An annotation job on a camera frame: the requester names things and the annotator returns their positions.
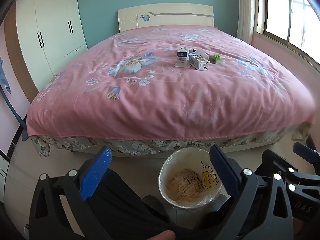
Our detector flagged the cream curtain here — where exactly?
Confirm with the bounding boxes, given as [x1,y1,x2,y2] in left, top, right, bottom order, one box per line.
[237,0,258,45]

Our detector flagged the person's black pants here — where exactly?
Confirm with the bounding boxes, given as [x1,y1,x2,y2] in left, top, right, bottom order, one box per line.
[60,167,240,240]

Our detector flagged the blue hanging cloth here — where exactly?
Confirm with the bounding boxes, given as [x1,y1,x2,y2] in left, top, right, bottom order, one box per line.
[0,57,12,94]

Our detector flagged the white wardrobe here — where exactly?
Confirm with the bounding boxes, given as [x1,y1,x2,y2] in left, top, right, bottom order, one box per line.
[16,0,88,92]

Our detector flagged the window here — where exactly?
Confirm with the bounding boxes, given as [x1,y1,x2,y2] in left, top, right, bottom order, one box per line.
[252,0,320,64]

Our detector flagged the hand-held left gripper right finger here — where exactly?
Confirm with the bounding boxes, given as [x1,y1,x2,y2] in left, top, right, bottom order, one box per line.
[209,145,294,240]

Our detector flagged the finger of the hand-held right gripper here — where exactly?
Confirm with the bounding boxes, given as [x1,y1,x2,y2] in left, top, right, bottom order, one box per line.
[292,142,320,165]
[255,149,300,180]

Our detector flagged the white and blue milk carton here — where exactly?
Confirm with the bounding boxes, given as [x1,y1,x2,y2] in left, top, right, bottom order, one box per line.
[189,53,210,71]

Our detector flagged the cream bed headboard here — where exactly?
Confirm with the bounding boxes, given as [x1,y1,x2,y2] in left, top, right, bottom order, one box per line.
[117,3,215,33]

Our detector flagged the small white blue box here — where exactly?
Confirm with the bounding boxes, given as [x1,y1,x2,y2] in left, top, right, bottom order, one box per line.
[176,50,190,64]

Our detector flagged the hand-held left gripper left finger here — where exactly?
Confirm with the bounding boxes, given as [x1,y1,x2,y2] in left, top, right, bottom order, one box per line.
[29,146,112,240]

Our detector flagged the grey-blue hoop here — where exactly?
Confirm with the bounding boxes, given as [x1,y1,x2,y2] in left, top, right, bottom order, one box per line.
[0,82,29,140]

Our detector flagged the brown printed paper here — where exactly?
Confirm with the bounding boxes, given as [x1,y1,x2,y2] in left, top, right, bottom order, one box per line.
[166,169,208,202]

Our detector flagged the white round waste bin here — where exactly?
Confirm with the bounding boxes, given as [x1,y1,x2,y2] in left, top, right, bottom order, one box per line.
[158,148,224,209]

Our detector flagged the person's left hand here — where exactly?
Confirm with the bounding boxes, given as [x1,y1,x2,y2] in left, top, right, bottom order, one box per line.
[141,230,176,240]

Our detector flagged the pink floral blanket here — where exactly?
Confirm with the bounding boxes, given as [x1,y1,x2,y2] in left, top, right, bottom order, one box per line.
[26,26,315,140]

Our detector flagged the white drawer cabinet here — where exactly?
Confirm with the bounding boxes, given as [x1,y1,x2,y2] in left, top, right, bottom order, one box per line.
[0,150,9,200]

